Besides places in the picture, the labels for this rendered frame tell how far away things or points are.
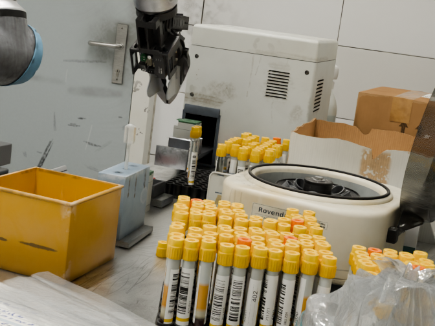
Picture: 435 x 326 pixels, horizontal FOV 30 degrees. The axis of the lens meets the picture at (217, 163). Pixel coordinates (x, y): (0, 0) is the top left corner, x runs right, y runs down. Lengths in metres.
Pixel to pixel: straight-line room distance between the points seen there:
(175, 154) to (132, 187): 0.46
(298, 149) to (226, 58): 0.39
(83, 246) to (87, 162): 2.28
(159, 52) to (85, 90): 1.86
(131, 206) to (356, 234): 0.32
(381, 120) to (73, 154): 1.58
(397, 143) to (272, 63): 0.31
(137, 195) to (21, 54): 0.48
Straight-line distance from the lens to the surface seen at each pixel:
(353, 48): 2.99
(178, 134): 1.65
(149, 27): 1.37
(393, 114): 2.03
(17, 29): 1.55
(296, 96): 1.69
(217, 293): 0.82
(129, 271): 1.04
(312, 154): 1.39
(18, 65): 1.54
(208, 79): 1.73
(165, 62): 1.40
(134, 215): 1.17
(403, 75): 2.98
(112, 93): 3.19
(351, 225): 1.02
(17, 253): 1.00
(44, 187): 1.11
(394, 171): 1.38
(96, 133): 3.23
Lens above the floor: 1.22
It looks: 11 degrees down
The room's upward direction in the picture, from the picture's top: 7 degrees clockwise
